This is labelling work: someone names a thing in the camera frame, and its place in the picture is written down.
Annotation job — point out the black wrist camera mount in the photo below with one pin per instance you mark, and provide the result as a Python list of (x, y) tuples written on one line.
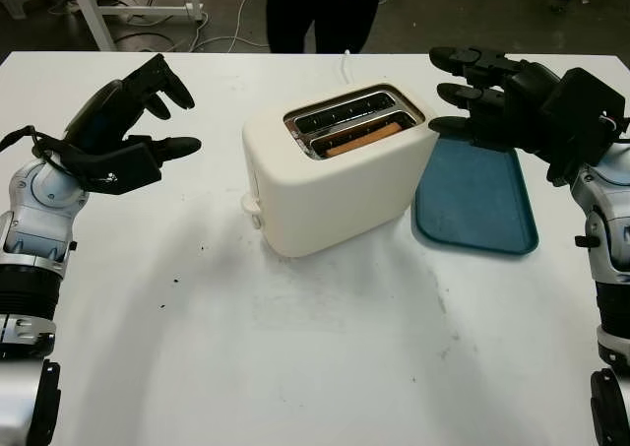
[(133, 165), (585, 111)]

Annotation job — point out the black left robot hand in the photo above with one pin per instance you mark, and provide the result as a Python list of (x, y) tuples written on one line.
[(93, 121)]

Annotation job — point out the person in black trousers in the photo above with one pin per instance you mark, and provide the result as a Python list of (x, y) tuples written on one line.
[(320, 13)]

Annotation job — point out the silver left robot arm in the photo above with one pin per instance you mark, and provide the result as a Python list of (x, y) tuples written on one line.
[(44, 195)]

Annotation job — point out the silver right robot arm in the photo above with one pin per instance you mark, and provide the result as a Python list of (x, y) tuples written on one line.
[(608, 210)]

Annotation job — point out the blue plastic tray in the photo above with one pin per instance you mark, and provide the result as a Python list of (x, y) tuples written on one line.
[(472, 200)]

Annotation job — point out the brown toast slice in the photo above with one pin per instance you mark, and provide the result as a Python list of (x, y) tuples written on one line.
[(364, 138)]

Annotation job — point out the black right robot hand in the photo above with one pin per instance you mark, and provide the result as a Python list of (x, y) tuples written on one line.
[(526, 106)]

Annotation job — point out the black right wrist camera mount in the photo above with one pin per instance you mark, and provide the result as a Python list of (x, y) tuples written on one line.
[(585, 111)]

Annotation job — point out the white desk frame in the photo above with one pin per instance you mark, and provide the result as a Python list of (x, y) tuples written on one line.
[(91, 8)]

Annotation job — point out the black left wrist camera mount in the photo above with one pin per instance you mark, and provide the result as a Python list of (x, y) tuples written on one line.
[(133, 165)]

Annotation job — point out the cream two-slot toaster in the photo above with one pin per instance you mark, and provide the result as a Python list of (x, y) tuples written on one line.
[(320, 195)]

